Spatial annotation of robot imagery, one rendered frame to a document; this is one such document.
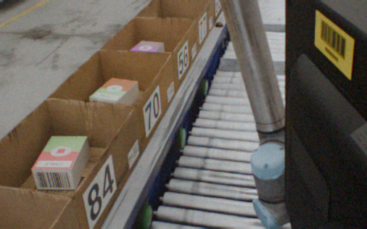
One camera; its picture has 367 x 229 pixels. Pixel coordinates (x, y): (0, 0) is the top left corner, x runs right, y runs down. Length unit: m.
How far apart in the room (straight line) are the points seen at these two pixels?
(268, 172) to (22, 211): 0.58
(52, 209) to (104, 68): 0.81
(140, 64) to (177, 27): 0.39
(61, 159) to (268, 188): 0.56
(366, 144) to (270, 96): 0.82
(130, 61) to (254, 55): 0.69
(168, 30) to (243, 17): 0.98
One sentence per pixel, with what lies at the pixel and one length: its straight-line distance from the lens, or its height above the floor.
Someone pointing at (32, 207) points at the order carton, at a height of 1.00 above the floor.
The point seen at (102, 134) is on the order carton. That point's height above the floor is 0.94.
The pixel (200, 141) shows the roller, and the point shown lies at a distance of 1.58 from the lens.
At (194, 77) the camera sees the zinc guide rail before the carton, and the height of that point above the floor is 0.89.
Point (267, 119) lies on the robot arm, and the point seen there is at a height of 1.06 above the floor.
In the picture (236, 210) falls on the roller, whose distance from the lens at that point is 1.31.
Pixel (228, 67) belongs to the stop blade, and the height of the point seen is 0.76.
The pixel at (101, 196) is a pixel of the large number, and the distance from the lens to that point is 1.06.
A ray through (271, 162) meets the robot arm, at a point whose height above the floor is 1.02.
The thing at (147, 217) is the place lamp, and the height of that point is 0.82.
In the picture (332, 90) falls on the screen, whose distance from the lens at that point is 0.33.
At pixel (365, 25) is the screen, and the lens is 0.30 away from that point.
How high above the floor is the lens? 1.64
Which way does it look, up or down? 31 degrees down
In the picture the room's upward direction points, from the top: 3 degrees counter-clockwise
